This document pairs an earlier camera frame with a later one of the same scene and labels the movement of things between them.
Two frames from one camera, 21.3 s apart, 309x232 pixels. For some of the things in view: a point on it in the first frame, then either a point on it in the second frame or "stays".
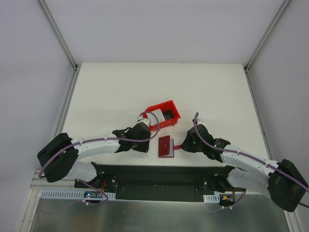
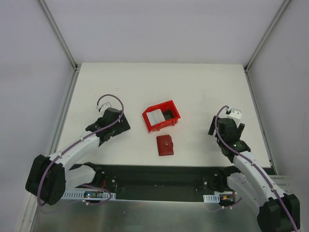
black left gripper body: x=144 y=147 → x=121 y=124
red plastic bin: x=170 y=112 stays
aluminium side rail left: x=61 y=122 stays
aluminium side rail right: x=267 y=147 stays
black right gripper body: x=186 y=147 → x=212 y=125
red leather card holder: x=165 y=147 stays
